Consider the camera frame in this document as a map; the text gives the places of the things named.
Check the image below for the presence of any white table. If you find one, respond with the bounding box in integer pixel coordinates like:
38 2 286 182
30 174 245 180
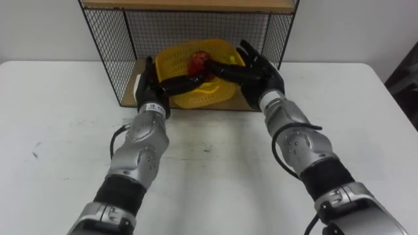
0 60 418 235

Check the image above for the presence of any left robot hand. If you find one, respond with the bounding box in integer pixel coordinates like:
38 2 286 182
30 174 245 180
135 56 208 119

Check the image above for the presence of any yellow plastic basket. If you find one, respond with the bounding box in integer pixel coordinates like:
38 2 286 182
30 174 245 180
154 39 246 110

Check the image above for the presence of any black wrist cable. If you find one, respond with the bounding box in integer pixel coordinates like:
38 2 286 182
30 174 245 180
109 123 132 160
271 122 323 180

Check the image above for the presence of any black wire mesh wooden shelf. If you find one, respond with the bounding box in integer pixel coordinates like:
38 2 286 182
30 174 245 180
77 0 300 112

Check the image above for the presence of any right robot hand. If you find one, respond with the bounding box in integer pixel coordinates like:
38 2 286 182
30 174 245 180
205 39 285 111

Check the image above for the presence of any red soft toy fruit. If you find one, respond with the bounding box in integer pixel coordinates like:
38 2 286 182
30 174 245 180
187 50 212 78

